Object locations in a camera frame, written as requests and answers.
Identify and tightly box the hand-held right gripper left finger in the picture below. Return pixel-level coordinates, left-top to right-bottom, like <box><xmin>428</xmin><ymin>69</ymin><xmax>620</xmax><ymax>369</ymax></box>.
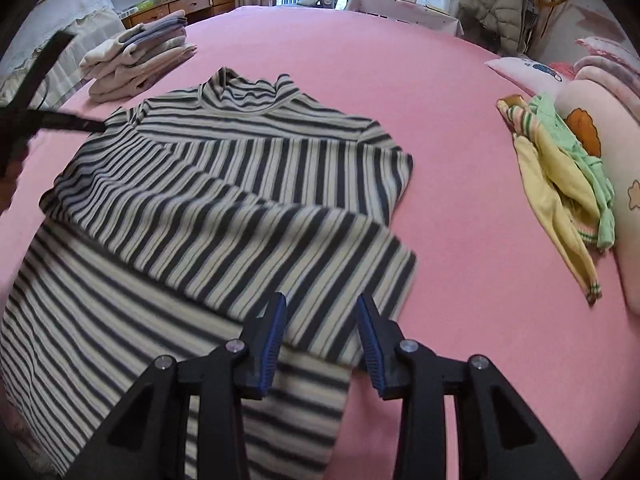
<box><xmin>62</xmin><ymin>291</ymin><xmax>288</xmax><ymax>480</ymax></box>

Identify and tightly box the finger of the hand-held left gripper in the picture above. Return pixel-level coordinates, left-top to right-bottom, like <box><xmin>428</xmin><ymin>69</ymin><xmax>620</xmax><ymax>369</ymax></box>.
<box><xmin>27</xmin><ymin>110</ymin><xmax>107</xmax><ymax>134</ymax></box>
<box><xmin>15</xmin><ymin>31</ymin><xmax>75</xmax><ymax>113</ymax></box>

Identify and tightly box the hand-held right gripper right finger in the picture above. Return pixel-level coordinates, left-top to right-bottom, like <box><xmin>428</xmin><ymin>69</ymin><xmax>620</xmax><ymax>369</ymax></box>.
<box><xmin>356</xmin><ymin>292</ymin><xmax>581</xmax><ymax>480</ymax></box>

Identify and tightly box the striped long-sleeve shirt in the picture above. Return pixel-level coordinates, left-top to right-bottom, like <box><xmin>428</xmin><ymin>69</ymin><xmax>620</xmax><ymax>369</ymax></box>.
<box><xmin>0</xmin><ymin>66</ymin><xmax>418</xmax><ymax>478</ymax></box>

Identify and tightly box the white folded garment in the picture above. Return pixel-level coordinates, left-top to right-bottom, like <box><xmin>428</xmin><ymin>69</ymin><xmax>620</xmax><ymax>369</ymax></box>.
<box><xmin>80</xmin><ymin>34</ymin><xmax>186</xmax><ymax>70</ymax></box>

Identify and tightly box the beige folded garment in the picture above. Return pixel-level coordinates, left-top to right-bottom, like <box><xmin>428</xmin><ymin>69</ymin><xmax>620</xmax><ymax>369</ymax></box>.
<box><xmin>90</xmin><ymin>42</ymin><xmax>198</xmax><ymax>104</ymax></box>

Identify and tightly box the blue grey folded garment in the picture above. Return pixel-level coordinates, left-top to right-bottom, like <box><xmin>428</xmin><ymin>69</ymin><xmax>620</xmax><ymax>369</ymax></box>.
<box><xmin>115</xmin><ymin>11</ymin><xmax>190</xmax><ymax>47</ymax></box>

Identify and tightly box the wooden desk with drawers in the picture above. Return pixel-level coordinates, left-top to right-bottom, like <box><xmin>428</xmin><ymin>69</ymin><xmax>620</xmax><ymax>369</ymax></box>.
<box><xmin>120</xmin><ymin>0</ymin><xmax>237</xmax><ymax>31</ymax></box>

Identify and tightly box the pink bed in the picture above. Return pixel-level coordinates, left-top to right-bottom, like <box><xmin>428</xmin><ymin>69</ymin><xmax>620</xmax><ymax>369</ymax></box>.
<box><xmin>0</xmin><ymin>5</ymin><xmax>640</xmax><ymax>480</ymax></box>

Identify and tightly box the yellow garment with striped cuffs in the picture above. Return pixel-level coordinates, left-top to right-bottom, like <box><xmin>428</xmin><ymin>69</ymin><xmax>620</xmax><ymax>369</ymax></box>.
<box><xmin>496</xmin><ymin>94</ymin><xmax>603</xmax><ymax>306</ymax></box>

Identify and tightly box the light green garment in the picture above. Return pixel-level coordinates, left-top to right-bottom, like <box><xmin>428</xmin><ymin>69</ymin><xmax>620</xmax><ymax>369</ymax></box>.
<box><xmin>527</xmin><ymin>95</ymin><xmax>616</xmax><ymax>251</ymax></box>

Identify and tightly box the pink cartoon pillow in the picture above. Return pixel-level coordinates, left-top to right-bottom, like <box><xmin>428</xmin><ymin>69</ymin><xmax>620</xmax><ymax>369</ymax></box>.
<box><xmin>485</xmin><ymin>56</ymin><xmax>576</xmax><ymax>97</ymax></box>

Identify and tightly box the rolled pink cartoon blanket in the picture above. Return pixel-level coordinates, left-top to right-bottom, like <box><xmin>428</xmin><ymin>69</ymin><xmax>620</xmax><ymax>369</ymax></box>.
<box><xmin>552</xmin><ymin>77</ymin><xmax>640</xmax><ymax>317</ymax></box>

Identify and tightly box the small table with white cloth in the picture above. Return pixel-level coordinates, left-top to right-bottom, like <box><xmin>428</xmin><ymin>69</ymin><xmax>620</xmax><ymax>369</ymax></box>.
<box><xmin>345</xmin><ymin>0</ymin><xmax>465</xmax><ymax>38</ymax></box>

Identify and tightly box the olive padded jacket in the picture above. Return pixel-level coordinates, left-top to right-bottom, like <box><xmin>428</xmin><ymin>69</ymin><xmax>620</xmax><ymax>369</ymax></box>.
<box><xmin>457</xmin><ymin>0</ymin><xmax>538</xmax><ymax>58</ymax></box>

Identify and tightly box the folded pink striped quilt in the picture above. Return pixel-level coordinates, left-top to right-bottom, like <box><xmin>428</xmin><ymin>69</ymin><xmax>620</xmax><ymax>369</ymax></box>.
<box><xmin>572</xmin><ymin>35</ymin><xmax>640</xmax><ymax>126</ymax></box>

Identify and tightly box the wooden coat rack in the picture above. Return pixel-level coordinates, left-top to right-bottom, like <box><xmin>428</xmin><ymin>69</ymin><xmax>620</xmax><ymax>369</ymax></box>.
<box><xmin>530</xmin><ymin>0</ymin><xmax>574</xmax><ymax>56</ymax></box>

